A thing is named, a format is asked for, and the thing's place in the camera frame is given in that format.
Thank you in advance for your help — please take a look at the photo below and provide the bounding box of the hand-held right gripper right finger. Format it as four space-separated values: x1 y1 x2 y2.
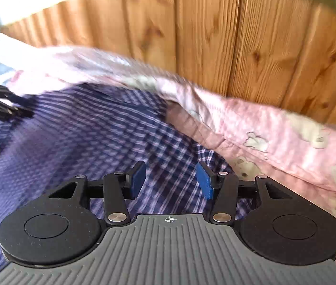
196 161 294 225

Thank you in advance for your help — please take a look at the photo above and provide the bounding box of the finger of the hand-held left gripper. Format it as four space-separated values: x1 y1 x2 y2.
0 90 31 108
0 99 35 122

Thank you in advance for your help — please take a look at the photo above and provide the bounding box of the wooden wall panelling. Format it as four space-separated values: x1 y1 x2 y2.
0 0 336 125

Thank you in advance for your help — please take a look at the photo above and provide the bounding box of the navy checked shirt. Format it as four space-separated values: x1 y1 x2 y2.
0 83 258 276

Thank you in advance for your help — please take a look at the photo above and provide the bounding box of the pink teddy bear bedding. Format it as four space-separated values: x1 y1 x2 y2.
49 46 336 202

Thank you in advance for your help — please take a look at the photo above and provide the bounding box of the pink bear-print quilt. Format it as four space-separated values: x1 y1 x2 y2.
165 101 336 276

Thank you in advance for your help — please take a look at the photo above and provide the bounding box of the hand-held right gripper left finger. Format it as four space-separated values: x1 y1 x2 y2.
48 160 147 226

